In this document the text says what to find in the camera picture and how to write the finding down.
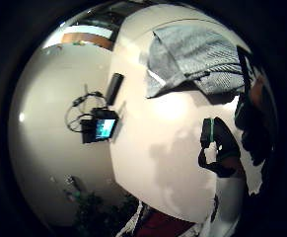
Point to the black monitor with lit screen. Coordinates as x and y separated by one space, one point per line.
101 127

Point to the grey folded cloth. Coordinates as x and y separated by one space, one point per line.
195 56

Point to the brown wooden furniture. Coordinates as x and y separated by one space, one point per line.
90 39

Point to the dark green plant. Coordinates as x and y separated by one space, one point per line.
92 210

